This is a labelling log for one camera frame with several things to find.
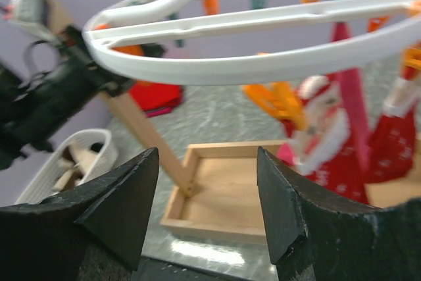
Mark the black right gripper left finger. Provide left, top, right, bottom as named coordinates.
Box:
left=1, top=148, right=159, bottom=280

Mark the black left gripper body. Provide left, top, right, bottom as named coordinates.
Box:
left=1, top=25, right=134, bottom=169

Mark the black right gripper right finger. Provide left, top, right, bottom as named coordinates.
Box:
left=257, top=148, right=420, bottom=280

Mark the cream brown striped sock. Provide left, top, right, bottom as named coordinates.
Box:
left=52, top=141, right=103, bottom=193

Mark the red sock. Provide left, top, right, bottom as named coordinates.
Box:
left=282, top=75, right=368, bottom=204
left=367, top=77, right=420, bottom=184

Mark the white round clip hanger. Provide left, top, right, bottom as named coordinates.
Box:
left=82, top=0, right=420, bottom=86

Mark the white perforated plastic basket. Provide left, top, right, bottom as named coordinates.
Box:
left=16, top=129, right=118, bottom=204

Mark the wooden clothes rack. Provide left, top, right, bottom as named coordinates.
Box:
left=0, top=0, right=421, bottom=245

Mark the folded red cloth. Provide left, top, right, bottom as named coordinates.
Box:
left=129, top=81, right=184, bottom=118

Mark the orange clip right rim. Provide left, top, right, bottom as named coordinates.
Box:
left=242, top=82, right=308, bottom=131

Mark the teal clip left rim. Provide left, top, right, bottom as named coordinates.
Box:
left=166, top=13, right=185, bottom=48

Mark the pink hanging cloth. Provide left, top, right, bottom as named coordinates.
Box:
left=277, top=22, right=370, bottom=171

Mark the orange clip back left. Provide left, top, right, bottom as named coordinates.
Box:
left=202, top=0, right=220, bottom=15

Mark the orange clip back right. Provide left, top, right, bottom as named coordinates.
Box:
left=402, top=47, right=420, bottom=80

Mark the orange clip holding pink cloth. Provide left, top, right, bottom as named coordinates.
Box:
left=366, top=16, right=390, bottom=32

